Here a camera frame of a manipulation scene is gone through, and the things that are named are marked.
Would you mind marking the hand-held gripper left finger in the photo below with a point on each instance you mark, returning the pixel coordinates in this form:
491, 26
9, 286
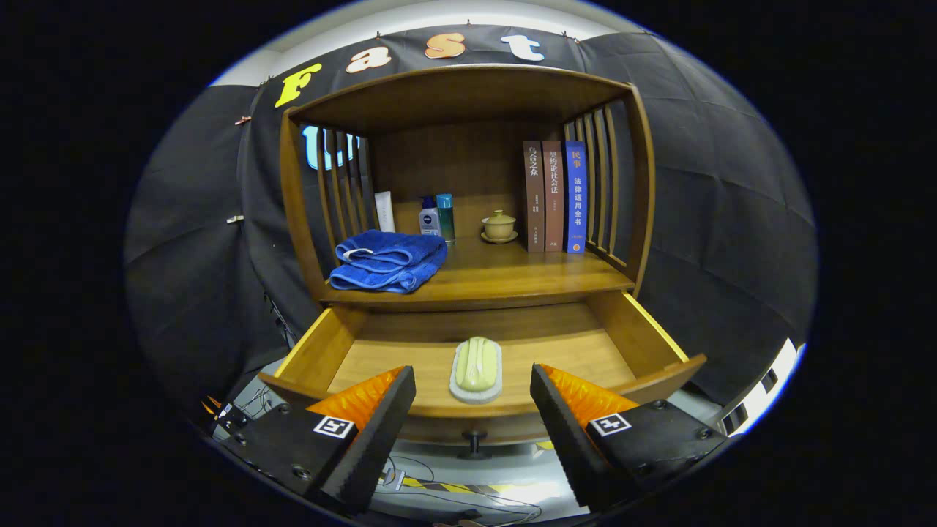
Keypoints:
377, 432

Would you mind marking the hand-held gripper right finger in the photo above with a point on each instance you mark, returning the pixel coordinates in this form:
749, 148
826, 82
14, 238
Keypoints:
567, 439

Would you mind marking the wooden drawer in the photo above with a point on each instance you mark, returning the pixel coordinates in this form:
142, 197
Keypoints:
571, 355

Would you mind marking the pale green soap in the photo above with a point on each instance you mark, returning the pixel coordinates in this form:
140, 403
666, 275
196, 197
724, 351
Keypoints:
476, 366

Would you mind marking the wooden countertop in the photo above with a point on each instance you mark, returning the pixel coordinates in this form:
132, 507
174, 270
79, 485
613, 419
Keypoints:
512, 272

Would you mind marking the wooden cabinet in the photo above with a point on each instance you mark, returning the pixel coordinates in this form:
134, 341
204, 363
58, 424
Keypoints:
454, 95

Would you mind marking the yellow and black floor tape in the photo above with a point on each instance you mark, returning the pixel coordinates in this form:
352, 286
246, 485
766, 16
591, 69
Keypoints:
454, 487

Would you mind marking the blue folded towel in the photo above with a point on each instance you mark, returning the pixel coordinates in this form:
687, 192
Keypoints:
388, 260

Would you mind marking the white and blue lotion bottle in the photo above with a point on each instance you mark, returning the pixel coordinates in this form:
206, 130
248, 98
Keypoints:
429, 219

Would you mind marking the white tube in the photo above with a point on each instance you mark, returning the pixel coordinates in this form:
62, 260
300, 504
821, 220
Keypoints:
385, 212

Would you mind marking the beige lidded tea cup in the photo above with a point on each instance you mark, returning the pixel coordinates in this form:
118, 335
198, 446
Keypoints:
499, 227

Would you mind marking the teal bottle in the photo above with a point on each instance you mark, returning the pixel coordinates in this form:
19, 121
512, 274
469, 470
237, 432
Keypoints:
446, 218

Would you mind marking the blue book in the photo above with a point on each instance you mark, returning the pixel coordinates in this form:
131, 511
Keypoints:
575, 197

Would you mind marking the reddish brown book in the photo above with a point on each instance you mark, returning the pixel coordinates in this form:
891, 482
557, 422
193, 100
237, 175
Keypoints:
553, 197

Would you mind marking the dark brown book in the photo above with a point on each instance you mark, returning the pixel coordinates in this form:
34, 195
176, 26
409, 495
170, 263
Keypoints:
534, 197

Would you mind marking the black backdrop cloth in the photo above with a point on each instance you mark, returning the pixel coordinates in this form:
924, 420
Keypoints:
732, 219

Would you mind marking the white wall panel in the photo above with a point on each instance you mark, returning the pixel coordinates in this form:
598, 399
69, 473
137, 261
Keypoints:
754, 399

